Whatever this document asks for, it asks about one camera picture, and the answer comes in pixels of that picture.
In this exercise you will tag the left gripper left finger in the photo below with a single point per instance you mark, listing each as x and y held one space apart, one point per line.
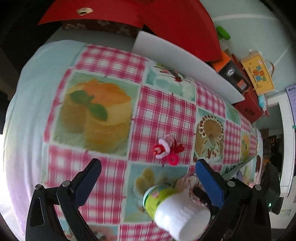
42 220

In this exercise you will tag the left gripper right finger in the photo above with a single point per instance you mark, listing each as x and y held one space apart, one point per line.
243 212

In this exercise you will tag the pink floral scrunchie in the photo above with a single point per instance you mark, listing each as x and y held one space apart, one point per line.
193 187

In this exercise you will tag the red pink ribbon flower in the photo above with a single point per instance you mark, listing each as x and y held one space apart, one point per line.
167 148

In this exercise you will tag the pink white knitted cloth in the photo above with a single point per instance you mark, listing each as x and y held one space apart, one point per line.
250 184

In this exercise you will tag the green cloth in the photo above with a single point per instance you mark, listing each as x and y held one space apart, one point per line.
247 174

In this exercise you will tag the teal shallow box tray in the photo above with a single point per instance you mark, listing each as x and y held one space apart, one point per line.
229 172

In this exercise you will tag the white green-label bottle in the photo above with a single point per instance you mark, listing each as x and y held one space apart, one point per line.
175 212

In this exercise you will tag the red cut-out box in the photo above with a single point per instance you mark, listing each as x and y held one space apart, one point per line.
249 107

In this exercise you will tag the blue wet wipes pack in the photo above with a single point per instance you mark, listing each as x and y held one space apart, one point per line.
262 102

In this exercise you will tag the white desk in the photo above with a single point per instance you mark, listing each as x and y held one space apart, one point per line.
288 166

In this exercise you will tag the purple perforated file basket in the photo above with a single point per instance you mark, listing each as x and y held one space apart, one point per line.
291 92

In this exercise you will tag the black carton box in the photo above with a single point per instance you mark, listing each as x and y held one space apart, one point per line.
229 70

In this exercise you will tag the white foam board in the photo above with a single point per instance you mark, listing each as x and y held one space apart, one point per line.
171 55

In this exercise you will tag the pink checkered picture tablecloth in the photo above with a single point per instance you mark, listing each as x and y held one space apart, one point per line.
76 101

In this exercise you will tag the green dumbbell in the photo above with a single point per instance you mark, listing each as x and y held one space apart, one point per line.
222 33

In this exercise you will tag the red gift bag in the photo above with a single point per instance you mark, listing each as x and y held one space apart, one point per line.
184 23

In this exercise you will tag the yellow handled gift box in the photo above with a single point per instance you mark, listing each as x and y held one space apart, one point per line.
260 72

